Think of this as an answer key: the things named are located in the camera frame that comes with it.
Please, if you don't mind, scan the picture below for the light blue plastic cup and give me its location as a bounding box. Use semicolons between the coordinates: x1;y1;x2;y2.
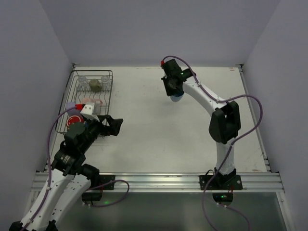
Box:
170;94;183;103

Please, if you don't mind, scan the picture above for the red mug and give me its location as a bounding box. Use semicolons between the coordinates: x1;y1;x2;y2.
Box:
66;115;84;128

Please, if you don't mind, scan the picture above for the pink mug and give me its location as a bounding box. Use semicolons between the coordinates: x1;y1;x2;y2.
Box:
80;97;103;106

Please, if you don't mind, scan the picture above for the clear glass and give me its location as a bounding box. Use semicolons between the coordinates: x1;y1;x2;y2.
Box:
77;76;89;88
101;75;111;89

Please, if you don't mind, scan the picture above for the lavender plastic cup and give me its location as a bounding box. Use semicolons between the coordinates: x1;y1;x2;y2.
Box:
65;102;78;113

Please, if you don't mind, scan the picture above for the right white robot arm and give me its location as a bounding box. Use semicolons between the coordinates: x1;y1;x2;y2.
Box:
161;59;241;187

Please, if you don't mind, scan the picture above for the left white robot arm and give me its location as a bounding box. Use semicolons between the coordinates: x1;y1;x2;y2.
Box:
9;115;124;231

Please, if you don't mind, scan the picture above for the olive green mug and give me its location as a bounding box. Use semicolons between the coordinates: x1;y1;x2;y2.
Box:
89;79;102;93

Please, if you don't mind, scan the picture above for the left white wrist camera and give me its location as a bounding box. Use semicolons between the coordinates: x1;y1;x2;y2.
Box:
80;102;100;121

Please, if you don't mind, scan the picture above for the wire dish rack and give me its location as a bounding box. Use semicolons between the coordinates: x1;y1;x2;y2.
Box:
55;69;114;138

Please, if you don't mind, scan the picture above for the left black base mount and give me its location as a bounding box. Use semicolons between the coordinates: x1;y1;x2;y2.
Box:
81;174;116;205

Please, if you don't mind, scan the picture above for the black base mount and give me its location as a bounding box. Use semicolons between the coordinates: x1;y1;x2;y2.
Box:
207;169;243;206
81;174;116;205

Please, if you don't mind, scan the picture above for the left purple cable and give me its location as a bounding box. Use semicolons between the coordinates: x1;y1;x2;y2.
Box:
31;104;82;224

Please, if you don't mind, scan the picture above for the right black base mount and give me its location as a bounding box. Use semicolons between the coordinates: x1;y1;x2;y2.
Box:
207;169;243;206

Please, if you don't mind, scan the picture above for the aluminium right side rail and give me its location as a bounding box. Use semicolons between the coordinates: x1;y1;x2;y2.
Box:
236;64;272;173

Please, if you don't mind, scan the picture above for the aluminium rail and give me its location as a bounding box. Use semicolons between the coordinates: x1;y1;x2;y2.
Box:
31;172;282;193
236;64;272;173

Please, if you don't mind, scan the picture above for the aluminium front rail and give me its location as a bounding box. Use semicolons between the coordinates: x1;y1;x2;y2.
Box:
31;172;282;193

